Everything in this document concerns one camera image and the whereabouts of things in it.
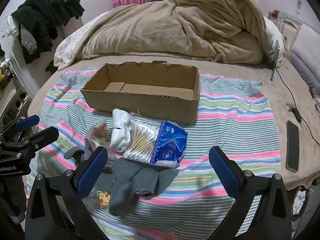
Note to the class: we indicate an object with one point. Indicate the grey knit glove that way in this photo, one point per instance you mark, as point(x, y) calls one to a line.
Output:
point(132, 182)

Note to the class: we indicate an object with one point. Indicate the floral white quilt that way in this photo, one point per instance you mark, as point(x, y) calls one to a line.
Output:
point(71, 45)

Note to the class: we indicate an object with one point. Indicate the white pillow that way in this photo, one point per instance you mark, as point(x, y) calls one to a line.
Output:
point(310, 45)

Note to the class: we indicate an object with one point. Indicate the cardboard box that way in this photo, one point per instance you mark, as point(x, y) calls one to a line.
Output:
point(142, 90)

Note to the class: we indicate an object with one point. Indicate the black smartphone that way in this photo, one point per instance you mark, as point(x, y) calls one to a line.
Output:
point(292, 146)

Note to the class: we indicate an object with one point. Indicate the striped cloth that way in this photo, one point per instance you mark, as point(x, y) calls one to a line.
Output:
point(225, 135)

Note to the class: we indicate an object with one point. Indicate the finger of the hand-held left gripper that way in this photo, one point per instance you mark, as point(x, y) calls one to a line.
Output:
point(43, 135)
point(28, 123)

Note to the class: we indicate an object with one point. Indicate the grey dotted work glove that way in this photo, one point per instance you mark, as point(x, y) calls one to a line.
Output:
point(83, 152)

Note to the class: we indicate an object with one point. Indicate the blue tissue pack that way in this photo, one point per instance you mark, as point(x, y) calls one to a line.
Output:
point(171, 145)

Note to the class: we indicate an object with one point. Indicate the small yellow cartoon packet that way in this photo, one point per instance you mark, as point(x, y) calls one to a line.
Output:
point(103, 197)

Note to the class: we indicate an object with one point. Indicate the black clothes pile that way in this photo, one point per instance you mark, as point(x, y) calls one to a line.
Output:
point(42, 17)

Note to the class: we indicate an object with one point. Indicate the bed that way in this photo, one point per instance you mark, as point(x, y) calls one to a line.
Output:
point(275, 110)

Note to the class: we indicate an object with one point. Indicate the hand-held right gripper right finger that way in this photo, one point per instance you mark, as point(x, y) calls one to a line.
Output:
point(224, 170)

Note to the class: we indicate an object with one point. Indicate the beige blanket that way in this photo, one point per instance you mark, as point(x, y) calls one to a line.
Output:
point(180, 27)

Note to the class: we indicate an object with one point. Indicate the bag of cotton swabs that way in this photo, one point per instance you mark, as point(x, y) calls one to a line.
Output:
point(142, 140)

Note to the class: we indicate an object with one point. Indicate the white sock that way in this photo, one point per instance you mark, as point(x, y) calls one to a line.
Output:
point(120, 132)

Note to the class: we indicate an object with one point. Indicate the clear plastic snack bag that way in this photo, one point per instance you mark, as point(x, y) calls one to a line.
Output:
point(98, 135)

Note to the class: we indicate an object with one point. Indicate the grey pillow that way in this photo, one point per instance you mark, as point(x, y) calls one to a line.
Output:
point(306, 67)

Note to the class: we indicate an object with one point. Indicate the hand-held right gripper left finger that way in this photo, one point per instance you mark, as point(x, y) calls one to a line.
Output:
point(93, 168)

